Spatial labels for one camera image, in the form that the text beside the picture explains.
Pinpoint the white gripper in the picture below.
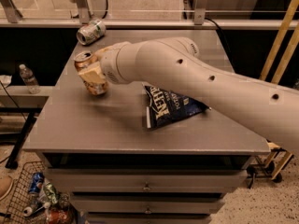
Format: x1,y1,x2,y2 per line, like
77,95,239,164
78,42,129,95

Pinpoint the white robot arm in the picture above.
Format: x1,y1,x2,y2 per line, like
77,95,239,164
78,37,299,156

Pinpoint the green and white soda can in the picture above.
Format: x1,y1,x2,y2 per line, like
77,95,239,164
77,19,106,46

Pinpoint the blue pepsi can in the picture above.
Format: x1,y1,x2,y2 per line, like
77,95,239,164
28,172,44,194

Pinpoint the green crushed can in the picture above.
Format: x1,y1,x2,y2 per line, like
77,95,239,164
44,182,59,205

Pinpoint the red soda can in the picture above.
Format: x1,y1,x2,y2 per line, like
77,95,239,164
46,209,73,224

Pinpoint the white can in basket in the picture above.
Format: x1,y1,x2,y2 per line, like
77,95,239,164
22,203,50,217

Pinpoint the clear plastic water bottle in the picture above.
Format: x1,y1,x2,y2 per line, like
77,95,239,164
19,64,40,94

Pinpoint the grey side bench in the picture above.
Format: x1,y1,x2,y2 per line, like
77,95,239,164
0,86,52,169

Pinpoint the blue kettle chips bag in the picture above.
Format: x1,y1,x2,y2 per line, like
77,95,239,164
144,85,210,129

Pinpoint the grey drawer cabinet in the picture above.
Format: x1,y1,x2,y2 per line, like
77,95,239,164
21,29,271,224

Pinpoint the black power cable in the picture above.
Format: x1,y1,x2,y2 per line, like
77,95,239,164
204,17,233,61

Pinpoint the wire basket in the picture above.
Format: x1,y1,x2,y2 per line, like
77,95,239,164
2,161,45,224

